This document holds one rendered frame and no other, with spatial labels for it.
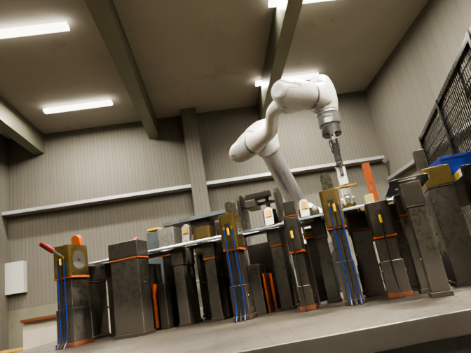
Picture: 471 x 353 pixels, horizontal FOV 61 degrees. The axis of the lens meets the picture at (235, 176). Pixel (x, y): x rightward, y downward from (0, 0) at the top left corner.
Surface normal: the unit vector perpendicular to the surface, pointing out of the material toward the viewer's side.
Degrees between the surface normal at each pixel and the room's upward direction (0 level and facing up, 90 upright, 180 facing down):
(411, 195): 90
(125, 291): 90
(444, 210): 90
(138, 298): 90
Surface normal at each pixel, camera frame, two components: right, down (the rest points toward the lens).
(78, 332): 0.94, -0.23
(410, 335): 0.04, -0.28
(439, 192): -0.29, -0.22
